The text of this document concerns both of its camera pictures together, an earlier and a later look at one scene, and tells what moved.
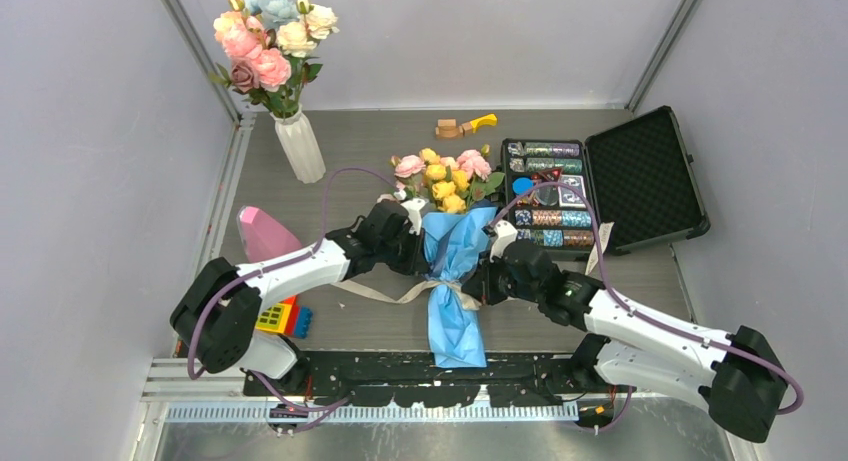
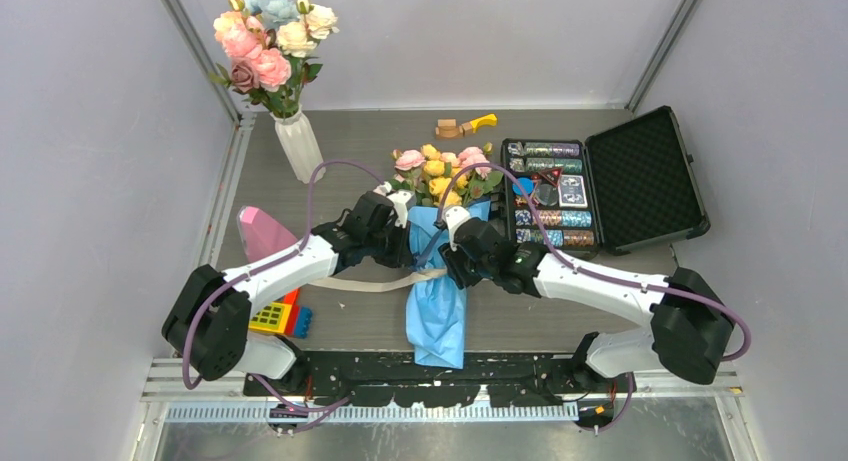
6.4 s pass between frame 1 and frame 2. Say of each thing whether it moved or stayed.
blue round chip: stayed
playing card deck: stayed
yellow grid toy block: stayed
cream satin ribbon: moved
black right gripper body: moved
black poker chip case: stayed
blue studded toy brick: stayed
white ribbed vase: stayed
